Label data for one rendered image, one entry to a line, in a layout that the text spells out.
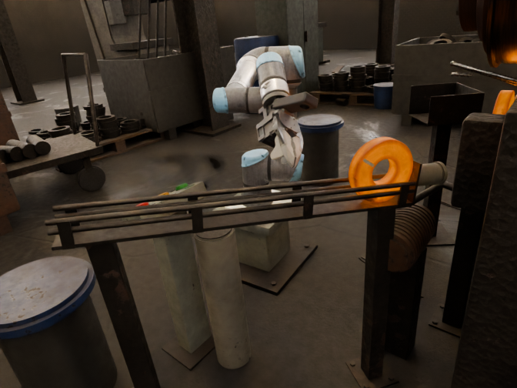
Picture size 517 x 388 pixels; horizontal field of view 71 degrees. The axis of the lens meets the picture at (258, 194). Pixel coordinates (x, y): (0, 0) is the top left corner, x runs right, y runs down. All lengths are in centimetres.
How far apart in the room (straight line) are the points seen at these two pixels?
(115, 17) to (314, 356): 538
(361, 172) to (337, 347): 73
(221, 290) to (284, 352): 38
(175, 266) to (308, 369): 56
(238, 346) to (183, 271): 31
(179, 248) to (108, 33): 553
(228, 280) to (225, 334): 21
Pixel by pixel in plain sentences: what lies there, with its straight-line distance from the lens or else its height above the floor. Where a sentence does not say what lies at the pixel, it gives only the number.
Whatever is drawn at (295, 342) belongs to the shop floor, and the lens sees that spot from 143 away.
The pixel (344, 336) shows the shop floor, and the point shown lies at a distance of 145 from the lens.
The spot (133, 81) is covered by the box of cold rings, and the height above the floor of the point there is 61.
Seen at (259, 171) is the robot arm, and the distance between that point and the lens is 153.
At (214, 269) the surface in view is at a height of 42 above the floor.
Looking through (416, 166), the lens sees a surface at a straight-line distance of 95.
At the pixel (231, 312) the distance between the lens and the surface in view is 119.
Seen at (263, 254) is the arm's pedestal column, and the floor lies 11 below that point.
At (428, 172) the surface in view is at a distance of 98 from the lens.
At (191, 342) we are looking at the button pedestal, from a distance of 141.
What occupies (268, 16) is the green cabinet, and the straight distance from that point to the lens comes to 479.
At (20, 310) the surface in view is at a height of 43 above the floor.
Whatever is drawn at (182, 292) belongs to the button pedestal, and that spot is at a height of 27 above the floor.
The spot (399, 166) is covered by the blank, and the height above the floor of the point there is 71.
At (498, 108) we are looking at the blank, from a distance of 122.
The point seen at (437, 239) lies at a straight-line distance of 201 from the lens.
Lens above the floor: 105
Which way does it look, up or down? 25 degrees down
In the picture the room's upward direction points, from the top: 6 degrees counter-clockwise
